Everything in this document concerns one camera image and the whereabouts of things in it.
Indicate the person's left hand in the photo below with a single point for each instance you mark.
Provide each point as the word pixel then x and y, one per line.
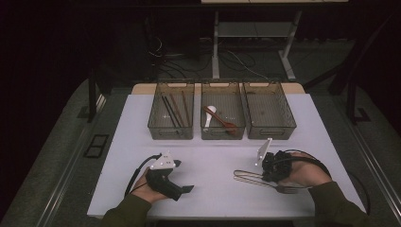
pixel 146 190

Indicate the clear grey plastic bin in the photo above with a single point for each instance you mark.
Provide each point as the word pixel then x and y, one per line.
pixel 268 110
pixel 227 101
pixel 157 110

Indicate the person's right hand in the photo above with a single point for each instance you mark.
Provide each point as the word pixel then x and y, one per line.
pixel 307 171

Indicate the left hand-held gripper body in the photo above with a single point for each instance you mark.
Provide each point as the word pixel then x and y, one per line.
pixel 164 183

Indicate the white ceramic spoon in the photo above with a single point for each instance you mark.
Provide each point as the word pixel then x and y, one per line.
pixel 210 110

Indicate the black stand leg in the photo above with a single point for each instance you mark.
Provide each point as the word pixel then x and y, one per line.
pixel 92 101
pixel 352 101

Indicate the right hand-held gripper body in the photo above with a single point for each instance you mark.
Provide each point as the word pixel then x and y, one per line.
pixel 277 167

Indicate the black chopstick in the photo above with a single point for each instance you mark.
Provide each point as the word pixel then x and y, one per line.
pixel 174 112
pixel 169 112

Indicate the metal floor rail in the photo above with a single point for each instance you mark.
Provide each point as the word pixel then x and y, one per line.
pixel 378 170
pixel 63 176

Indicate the grey metal desk frame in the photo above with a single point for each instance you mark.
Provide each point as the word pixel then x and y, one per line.
pixel 215 47

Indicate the brown wooden spoon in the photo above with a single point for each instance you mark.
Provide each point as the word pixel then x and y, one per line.
pixel 231 126

